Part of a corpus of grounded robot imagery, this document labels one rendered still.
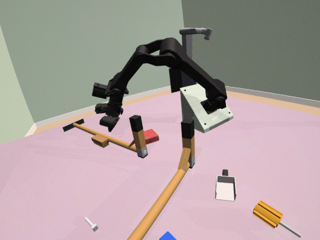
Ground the yellow-handled screwdriver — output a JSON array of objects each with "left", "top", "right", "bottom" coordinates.
[{"left": 253, "top": 200, "right": 302, "bottom": 237}]

